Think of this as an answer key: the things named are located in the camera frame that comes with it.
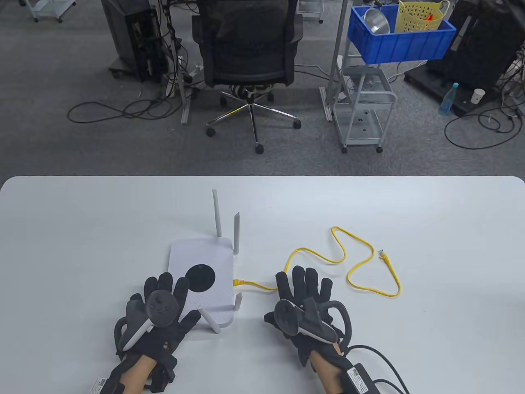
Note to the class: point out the grey shelf trolley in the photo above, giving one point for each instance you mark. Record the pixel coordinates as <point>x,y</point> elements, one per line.
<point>369,98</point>

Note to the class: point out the yellow plastic basket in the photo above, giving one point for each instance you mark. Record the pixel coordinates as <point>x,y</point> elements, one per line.
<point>418,18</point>

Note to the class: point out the white wheeled cart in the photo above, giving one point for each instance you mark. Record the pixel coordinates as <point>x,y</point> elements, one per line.
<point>45,6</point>
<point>311,6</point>

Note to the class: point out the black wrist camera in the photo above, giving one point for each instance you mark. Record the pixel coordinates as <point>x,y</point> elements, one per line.
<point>162,375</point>
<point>360,378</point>

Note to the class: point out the black and white hand controller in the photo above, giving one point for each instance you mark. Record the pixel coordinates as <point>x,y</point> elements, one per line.
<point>163,308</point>
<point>287,316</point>

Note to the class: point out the metal bowl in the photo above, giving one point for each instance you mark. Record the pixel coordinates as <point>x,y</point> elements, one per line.
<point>377,22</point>

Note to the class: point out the clear plastic bottle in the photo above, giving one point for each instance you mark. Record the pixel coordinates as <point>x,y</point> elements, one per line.
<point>448,102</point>

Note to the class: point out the person's right forearm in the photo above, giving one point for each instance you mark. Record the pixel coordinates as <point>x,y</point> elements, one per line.
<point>325,371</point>

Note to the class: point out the white power strip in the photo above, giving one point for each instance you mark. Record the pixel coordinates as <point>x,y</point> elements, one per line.
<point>192,74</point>

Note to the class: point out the person's left forearm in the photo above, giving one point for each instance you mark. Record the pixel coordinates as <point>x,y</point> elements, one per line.
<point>137,372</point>

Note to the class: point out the person's right hand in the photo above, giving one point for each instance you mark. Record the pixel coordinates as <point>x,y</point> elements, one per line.
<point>298,283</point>

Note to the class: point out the white router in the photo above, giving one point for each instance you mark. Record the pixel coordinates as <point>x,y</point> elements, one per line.
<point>213,254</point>

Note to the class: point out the black mesh office chair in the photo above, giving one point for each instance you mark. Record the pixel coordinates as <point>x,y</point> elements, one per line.
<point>246,41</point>

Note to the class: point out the person's left hand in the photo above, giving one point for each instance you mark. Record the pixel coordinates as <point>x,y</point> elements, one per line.
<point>165,284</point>

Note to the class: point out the black computer cabinet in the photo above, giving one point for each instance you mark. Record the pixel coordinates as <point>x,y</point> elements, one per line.
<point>123,37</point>

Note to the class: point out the black equipment rack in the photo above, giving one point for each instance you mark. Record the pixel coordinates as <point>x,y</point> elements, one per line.
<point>480,41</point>

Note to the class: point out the white paper cup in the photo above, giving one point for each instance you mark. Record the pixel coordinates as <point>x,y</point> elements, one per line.
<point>477,97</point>

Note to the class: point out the silver metal desk leg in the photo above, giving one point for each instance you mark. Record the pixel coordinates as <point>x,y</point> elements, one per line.
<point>179,82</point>
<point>334,61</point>

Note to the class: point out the blue plastic crate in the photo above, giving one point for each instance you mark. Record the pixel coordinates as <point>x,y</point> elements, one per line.
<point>402,49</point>

